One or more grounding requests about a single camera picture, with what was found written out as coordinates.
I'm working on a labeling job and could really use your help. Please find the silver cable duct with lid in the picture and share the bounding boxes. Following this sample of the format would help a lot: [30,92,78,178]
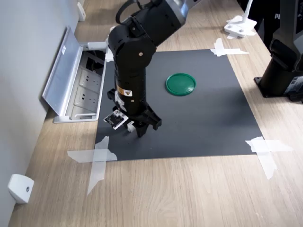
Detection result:
[42,26,110,124]

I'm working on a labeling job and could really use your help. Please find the white power socket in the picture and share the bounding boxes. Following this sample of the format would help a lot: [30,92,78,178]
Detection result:
[79,68,103,87]
[74,87,99,107]

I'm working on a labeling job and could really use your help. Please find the round green lid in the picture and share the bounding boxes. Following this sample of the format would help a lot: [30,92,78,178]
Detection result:
[165,72,196,97]

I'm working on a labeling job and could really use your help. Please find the white stand with base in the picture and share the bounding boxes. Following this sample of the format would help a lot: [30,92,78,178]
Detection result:
[223,0,258,39]

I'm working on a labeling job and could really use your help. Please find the grey partition panel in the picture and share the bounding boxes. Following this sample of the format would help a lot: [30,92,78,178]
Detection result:
[0,0,82,227]

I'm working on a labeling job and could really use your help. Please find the camera box with circuit board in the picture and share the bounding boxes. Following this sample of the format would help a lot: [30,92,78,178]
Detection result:
[103,91,130,131]

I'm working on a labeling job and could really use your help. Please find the white tape cross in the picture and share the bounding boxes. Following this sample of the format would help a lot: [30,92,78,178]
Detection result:
[245,136,294,181]
[210,37,250,58]
[67,136,118,196]

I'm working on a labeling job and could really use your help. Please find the black cable loop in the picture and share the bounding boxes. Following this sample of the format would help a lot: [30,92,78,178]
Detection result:
[115,0,164,25]

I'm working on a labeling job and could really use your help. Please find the dark grey mat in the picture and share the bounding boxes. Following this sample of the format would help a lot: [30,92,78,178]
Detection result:
[94,49,264,162]

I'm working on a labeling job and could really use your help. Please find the small white bracket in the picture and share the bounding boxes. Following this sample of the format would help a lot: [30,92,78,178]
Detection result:
[76,1,87,22]
[7,174,35,205]

